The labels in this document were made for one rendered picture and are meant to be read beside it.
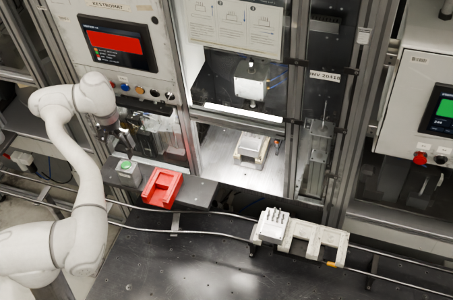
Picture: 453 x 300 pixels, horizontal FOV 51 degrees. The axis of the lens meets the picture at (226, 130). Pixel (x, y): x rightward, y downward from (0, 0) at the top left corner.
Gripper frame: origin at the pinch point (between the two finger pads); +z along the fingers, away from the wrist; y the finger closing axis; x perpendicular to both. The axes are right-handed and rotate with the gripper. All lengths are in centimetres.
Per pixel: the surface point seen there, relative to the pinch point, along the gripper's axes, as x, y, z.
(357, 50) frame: -11, -84, -63
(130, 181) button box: 3.1, -1.9, 17.4
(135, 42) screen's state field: -7, -16, -54
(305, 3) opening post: -11, -69, -75
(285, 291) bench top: 20, -75, 44
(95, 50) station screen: -7.2, 1.0, -46.7
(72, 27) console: -10, 9, -53
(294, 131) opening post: -11, -68, -22
